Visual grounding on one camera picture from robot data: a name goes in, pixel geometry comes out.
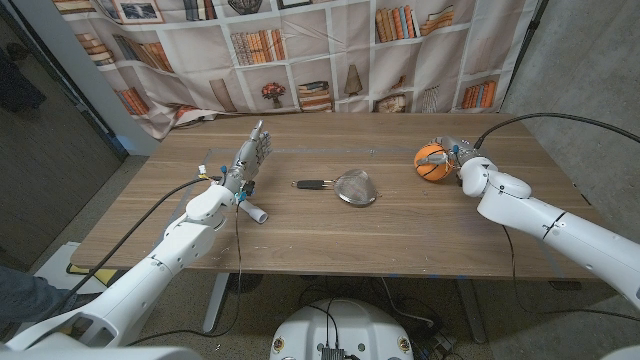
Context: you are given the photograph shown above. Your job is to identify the grey table leg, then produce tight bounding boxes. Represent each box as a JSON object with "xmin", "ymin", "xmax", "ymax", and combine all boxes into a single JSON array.
[{"xmin": 454, "ymin": 278, "xmax": 487, "ymax": 345}]

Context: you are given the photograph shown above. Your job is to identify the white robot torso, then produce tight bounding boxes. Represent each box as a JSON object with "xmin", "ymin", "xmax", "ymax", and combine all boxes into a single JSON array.
[{"xmin": 268, "ymin": 298, "xmax": 415, "ymax": 360}]

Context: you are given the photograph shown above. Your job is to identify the yellow flat floor object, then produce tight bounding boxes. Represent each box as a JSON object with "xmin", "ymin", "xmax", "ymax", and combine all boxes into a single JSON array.
[{"xmin": 66, "ymin": 263, "xmax": 119, "ymax": 287}]

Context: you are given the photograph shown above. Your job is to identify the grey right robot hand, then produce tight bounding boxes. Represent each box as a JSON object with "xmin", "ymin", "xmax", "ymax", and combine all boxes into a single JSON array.
[{"xmin": 415, "ymin": 135, "xmax": 489, "ymax": 171}]

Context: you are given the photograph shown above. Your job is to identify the short white plastic tube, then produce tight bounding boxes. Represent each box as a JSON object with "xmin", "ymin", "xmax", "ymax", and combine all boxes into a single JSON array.
[{"xmin": 239, "ymin": 198, "xmax": 270, "ymax": 225}]

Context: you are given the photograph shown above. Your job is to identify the white floor cable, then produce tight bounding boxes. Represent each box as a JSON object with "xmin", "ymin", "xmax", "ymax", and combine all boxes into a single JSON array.
[{"xmin": 380, "ymin": 277, "xmax": 435, "ymax": 327}]

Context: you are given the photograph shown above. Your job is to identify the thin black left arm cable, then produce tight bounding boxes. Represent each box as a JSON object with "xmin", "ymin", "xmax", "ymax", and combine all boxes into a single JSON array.
[{"xmin": 127, "ymin": 197, "xmax": 246, "ymax": 347}]

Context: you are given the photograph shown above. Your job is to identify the white table leg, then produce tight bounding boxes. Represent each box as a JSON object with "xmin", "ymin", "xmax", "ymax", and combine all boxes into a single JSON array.
[{"xmin": 202, "ymin": 272, "xmax": 231, "ymax": 334}]

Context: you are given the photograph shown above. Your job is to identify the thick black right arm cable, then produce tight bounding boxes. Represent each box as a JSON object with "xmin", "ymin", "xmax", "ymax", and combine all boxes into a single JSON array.
[{"xmin": 473, "ymin": 112, "xmax": 640, "ymax": 151}]

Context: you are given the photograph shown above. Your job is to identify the metal mesh sieve black handle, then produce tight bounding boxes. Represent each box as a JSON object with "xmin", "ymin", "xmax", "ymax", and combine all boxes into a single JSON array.
[{"xmin": 291, "ymin": 168, "xmax": 382, "ymax": 208}]

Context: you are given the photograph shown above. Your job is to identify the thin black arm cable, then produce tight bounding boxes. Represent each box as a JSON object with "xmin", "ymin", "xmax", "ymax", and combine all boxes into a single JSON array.
[
  {"xmin": 501, "ymin": 223, "xmax": 640, "ymax": 324},
  {"xmin": 127, "ymin": 197, "xmax": 246, "ymax": 347}
]

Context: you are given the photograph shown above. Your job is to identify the small orange basketball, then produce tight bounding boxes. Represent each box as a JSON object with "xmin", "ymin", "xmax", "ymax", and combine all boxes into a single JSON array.
[{"xmin": 413, "ymin": 143, "xmax": 456, "ymax": 183}]

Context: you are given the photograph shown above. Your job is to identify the person's leg in blue jeans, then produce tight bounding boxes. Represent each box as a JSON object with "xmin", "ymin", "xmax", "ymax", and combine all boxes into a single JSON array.
[{"xmin": 0, "ymin": 266, "xmax": 79, "ymax": 334}]

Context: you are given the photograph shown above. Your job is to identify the grey power strip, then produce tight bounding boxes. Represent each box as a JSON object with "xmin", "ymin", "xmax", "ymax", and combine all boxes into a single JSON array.
[{"xmin": 424, "ymin": 330, "xmax": 457, "ymax": 356}]

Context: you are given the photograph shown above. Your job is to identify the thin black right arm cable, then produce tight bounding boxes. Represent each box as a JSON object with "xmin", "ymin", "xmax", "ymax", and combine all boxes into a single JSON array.
[{"xmin": 501, "ymin": 223, "xmax": 640, "ymax": 324}]

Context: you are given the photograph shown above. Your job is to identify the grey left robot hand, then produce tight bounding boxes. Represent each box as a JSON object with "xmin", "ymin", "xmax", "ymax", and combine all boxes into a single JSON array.
[{"xmin": 219, "ymin": 118, "xmax": 274, "ymax": 195}]

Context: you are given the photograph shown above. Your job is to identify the printed bookshelf backdrop cloth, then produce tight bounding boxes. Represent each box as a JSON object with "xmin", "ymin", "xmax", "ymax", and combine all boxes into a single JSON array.
[{"xmin": 52, "ymin": 0, "xmax": 542, "ymax": 141}]

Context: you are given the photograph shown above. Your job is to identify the black backdrop stand pole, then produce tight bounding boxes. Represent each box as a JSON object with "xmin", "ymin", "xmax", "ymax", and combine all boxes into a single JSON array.
[{"xmin": 499, "ymin": 0, "xmax": 551, "ymax": 112}]

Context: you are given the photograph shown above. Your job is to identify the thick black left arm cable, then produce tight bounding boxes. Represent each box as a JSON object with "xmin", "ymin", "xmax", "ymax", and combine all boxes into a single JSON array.
[{"xmin": 44, "ymin": 174, "xmax": 222, "ymax": 321}]

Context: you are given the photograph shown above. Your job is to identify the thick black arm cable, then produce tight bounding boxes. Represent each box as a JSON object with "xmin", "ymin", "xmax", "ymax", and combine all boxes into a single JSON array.
[
  {"xmin": 44, "ymin": 174, "xmax": 222, "ymax": 321},
  {"xmin": 473, "ymin": 112, "xmax": 640, "ymax": 151}
]

